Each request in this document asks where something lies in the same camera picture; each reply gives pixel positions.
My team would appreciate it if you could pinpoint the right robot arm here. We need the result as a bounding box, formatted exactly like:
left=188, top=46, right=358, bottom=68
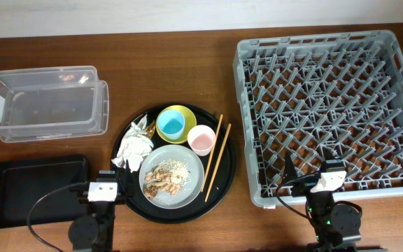
left=280, top=150, right=362, bottom=251

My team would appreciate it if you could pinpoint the grey dishwasher rack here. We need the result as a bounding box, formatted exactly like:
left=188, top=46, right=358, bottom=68
left=233, top=30, right=403, bottom=209

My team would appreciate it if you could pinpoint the grey plate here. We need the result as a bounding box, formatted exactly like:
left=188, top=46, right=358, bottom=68
left=139, top=145, right=204, bottom=209

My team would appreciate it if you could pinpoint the white tissue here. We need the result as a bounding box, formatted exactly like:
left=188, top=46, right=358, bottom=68
left=111, top=115, right=154, bottom=172

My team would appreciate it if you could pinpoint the yellow bowl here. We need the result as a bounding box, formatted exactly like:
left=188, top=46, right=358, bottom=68
left=156, top=105, right=197, bottom=144

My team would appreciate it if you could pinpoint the black rectangular tray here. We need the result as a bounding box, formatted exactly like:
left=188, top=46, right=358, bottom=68
left=0, top=155, right=90, bottom=229

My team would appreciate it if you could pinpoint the food scraps and rice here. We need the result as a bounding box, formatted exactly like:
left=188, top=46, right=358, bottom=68
left=143, top=159, right=190, bottom=200

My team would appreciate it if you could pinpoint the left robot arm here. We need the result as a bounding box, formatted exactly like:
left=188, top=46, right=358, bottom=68
left=68, top=168, right=135, bottom=252

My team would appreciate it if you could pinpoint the clear plastic bin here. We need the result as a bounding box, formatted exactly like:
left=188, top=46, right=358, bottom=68
left=0, top=66, right=109, bottom=143

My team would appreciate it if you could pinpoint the round black serving tray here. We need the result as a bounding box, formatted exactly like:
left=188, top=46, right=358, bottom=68
left=111, top=104, right=237, bottom=224

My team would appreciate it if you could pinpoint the blue cup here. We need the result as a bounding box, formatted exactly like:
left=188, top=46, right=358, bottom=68
left=157, top=109, right=185, bottom=141

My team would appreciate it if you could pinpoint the gold snack wrapper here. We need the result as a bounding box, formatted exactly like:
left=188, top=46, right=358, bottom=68
left=145, top=120, right=156, bottom=139

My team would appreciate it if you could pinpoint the pink cup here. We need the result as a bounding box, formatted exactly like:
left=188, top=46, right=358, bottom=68
left=188, top=125, right=216, bottom=156

